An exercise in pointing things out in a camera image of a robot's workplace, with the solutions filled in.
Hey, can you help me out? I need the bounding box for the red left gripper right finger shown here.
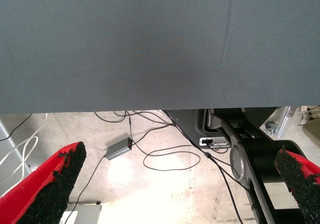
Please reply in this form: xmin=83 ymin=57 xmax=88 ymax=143
xmin=274 ymin=146 xmax=320 ymax=224

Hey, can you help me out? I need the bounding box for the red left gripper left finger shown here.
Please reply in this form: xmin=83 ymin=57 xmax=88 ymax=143
xmin=0 ymin=141 xmax=87 ymax=224

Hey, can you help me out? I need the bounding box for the grey metal leg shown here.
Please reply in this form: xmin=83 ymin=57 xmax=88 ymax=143
xmin=0 ymin=119 xmax=33 ymax=197

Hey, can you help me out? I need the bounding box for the grey metal cabinet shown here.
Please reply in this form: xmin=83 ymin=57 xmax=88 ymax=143
xmin=61 ymin=201 xmax=103 ymax=224

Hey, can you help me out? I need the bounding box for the aluminium profile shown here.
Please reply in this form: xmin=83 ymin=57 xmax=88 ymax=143
xmin=274 ymin=106 xmax=297 ymax=140

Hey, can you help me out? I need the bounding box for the grey caster wheel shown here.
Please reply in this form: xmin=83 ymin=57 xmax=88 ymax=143
xmin=263 ymin=121 xmax=278 ymax=135

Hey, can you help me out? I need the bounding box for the small grey electronics box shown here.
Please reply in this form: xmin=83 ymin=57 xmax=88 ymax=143
xmin=104 ymin=137 xmax=134 ymax=161

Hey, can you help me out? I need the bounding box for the white connector panel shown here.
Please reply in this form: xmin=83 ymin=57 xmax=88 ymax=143
xmin=199 ymin=137 xmax=230 ymax=150

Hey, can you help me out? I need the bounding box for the dark grey table cloth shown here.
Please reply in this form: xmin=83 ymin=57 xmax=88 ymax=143
xmin=0 ymin=0 xmax=320 ymax=115

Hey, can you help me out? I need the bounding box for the white cable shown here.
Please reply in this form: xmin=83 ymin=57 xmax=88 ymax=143
xmin=0 ymin=136 xmax=40 ymax=188
xmin=0 ymin=113 xmax=48 ymax=166

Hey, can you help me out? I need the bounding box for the black frame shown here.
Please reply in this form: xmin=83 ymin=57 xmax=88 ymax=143
xmin=166 ymin=107 xmax=311 ymax=224

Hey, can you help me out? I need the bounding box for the thick black floor cable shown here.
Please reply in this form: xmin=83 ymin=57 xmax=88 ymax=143
xmin=162 ymin=110 xmax=245 ymax=224

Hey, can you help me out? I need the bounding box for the looped thin black cable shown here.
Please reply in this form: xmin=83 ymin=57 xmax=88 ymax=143
xmin=126 ymin=110 xmax=202 ymax=172

